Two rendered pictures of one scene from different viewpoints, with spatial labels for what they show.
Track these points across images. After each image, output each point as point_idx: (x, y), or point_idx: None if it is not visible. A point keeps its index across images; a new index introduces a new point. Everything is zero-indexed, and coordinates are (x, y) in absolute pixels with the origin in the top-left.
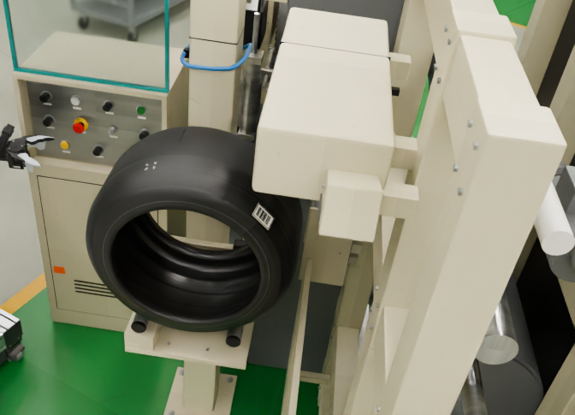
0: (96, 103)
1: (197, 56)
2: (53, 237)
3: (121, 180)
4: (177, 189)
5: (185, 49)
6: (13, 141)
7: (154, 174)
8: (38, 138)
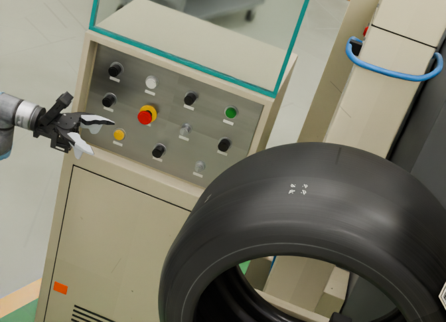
0: (176, 92)
1: (373, 52)
2: (67, 245)
3: (248, 200)
4: (336, 232)
5: (352, 40)
6: (64, 115)
7: (304, 203)
8: (96, 118)
